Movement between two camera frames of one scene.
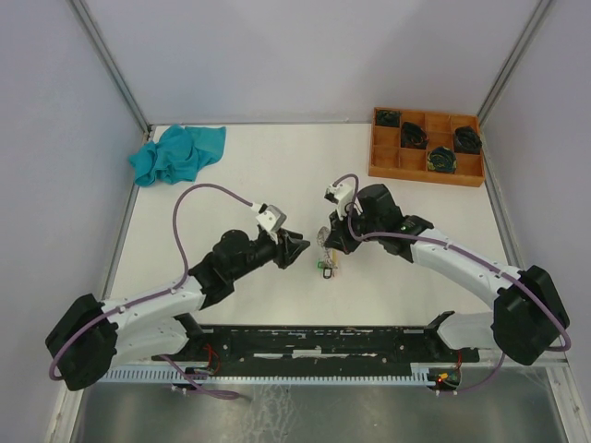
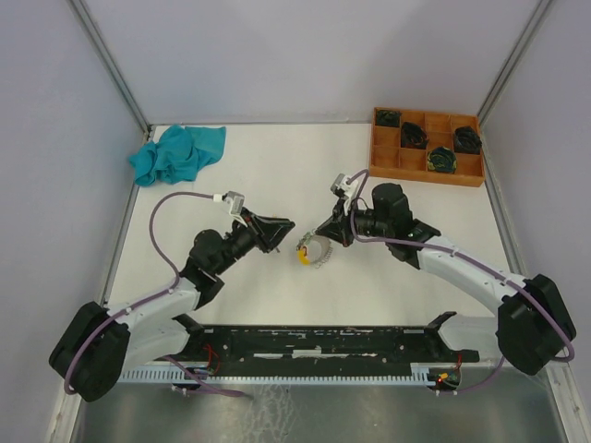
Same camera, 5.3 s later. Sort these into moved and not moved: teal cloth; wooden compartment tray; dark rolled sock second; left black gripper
Moved: left black gripper
Not moved: wooden compartment tray; dark rolled sock second; teal cloth
